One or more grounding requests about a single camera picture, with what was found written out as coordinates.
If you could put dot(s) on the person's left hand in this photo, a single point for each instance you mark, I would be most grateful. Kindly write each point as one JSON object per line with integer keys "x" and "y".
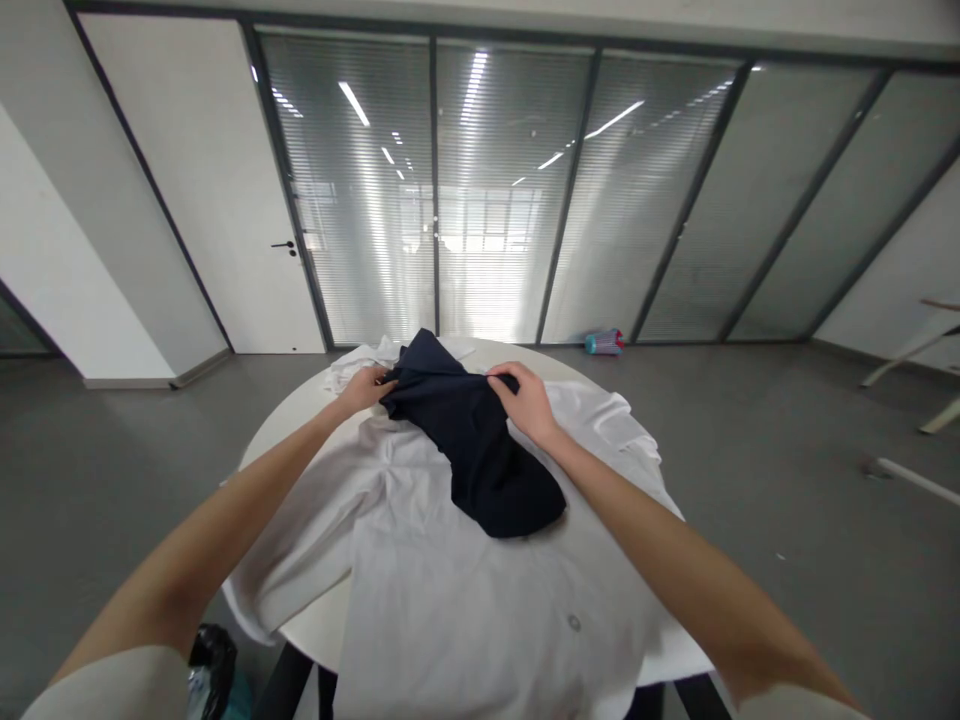
{"x": 360, "y": 391}

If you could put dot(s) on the person's right hand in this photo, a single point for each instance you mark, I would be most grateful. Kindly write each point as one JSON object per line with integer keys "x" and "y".
{"x": 534, "y": 405}

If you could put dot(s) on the person's left fingers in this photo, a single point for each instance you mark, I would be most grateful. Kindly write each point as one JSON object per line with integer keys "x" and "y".
{"x": 382, "y": 377}

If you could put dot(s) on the navy blue garment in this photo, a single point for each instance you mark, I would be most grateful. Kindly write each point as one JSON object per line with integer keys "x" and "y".
{"x": 480, "y": 450}

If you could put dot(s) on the crumpled white garment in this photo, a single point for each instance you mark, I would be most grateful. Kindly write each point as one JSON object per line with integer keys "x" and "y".
{"x": 349, "y": 371}

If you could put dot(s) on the round white table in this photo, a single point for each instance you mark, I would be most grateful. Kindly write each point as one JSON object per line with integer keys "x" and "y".
{"x": 300, "y": 420}

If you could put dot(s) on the colourful striped container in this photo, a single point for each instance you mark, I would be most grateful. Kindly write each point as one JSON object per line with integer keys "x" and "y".
{"x": 604, "y": 342}

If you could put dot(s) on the large white shirt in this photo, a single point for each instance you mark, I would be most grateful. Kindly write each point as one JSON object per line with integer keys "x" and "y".
{"x": 450, "y": 600}

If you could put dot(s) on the glass partition with blinds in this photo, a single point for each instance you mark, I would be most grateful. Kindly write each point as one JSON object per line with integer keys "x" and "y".
{"x": 525, "y": 187}

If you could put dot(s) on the black plastic bag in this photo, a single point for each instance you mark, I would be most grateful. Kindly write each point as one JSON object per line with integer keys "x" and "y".
{"x": 211, "y": 667}

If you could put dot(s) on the white-legged desk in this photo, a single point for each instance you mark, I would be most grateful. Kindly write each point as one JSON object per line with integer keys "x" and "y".
{"x": 911, "y": 352}

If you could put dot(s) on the white bar on floor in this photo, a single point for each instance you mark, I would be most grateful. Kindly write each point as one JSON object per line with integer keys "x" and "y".
{"x": 919, "y": 478}

